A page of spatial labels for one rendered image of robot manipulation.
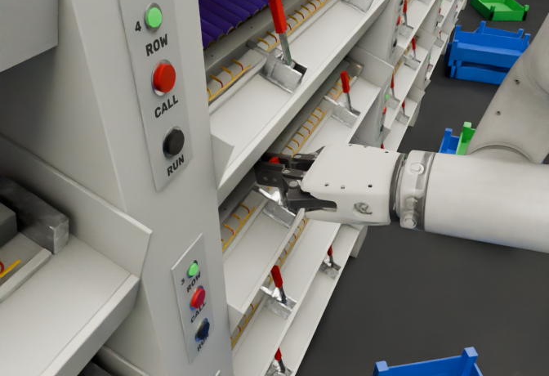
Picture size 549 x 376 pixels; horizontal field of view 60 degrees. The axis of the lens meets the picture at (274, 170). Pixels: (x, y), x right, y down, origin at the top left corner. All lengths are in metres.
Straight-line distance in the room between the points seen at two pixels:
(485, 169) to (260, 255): 0.27
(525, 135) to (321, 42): 0.25
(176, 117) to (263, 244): 0.32
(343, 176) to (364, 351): 0.64
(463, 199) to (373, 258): 0.79
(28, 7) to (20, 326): 0.17
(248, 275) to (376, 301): 0.65
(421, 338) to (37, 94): 0.99
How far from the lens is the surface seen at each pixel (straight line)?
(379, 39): 0.93
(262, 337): 0.74
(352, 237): 1.16
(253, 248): 0.58
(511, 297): 1.28
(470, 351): 1.05
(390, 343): 1.12
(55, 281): 0.32
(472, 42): 2.36
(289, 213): 0.60
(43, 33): 0.24
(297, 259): 0.83
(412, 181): 0.49
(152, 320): 0.36
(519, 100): 0.55
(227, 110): 0.45
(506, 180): 0.49
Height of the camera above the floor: 0.91
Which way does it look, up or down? 37 degrees down
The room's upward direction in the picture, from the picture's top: straight up
